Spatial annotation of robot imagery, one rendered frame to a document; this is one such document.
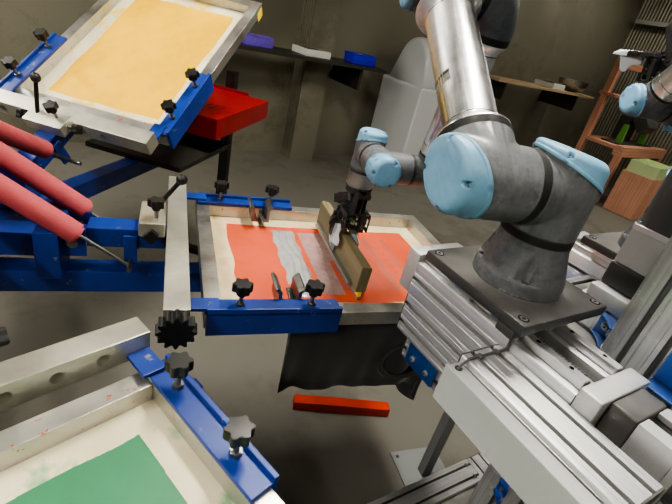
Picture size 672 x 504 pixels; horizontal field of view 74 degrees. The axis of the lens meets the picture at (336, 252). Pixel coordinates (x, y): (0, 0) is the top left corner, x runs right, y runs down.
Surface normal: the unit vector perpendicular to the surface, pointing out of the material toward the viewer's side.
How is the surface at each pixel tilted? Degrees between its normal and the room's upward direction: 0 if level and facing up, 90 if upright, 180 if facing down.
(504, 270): 72
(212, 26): 32
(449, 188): 94
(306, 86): 90
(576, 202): 90
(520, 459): 90
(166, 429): 0
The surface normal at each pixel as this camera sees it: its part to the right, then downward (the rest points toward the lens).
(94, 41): 0.06, -0.51
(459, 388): -0.85, 0.07
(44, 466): 0.21, -0.86
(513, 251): -0.63, -0.08
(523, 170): 0.29, -0.13
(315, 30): 0.48, 0.50
